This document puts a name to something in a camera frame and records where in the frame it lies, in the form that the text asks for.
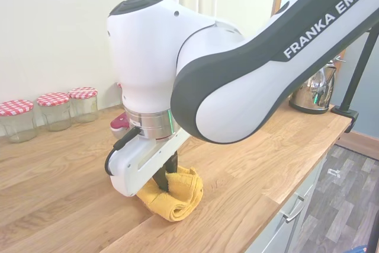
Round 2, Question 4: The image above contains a white kitchen cabinet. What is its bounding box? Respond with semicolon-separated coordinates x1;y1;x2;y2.
245;146;329;253

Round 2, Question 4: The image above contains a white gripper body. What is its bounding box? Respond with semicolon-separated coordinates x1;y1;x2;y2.
105;130;192;198

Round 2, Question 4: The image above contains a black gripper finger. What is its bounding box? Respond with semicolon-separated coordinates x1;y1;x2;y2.
153;162;171;193
166;150;179;175

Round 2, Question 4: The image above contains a black Ulanzi camera clamp stand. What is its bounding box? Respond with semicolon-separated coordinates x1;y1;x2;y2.
330;24;379;134

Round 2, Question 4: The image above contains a silver drawer handle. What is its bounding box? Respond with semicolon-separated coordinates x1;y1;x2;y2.
282;194;306;223

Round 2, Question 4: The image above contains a shiny steel kettle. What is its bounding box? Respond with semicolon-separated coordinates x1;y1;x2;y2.
288;59;346;116

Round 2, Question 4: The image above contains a yellow cloth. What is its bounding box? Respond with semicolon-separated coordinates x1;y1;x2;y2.
136;166;205;223

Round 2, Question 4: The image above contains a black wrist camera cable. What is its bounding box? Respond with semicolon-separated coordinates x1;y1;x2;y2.
104;127;142;177

